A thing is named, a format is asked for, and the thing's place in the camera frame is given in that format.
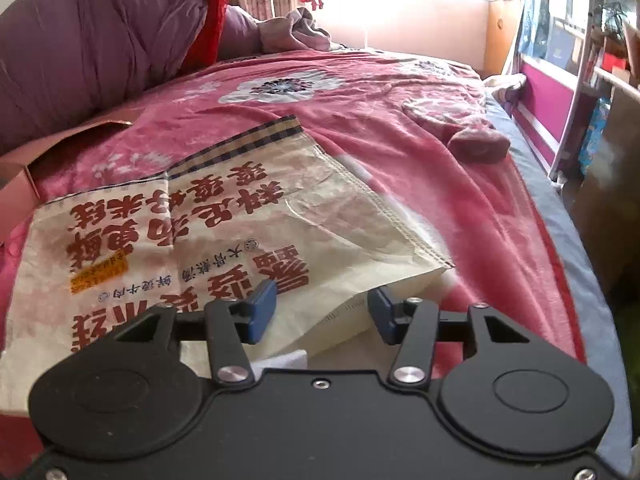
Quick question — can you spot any beige printed shopping bag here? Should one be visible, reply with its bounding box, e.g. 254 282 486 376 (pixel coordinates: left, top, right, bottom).
1 116 450 414

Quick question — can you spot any red floral blanket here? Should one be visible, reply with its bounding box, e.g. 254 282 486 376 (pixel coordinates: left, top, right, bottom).
1 51 585 474

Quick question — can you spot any pink cardboard box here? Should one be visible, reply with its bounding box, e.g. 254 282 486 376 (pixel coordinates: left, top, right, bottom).
0 120 134 246

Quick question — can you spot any blue cartoon package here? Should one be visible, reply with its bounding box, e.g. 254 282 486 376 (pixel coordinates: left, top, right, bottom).
578 98 611 176

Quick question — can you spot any purple folded duvet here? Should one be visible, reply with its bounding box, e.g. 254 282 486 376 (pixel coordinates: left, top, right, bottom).
1 0 337 154

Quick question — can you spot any orange wooden cabinet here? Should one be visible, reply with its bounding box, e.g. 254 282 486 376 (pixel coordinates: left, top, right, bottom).
484 0 523 76

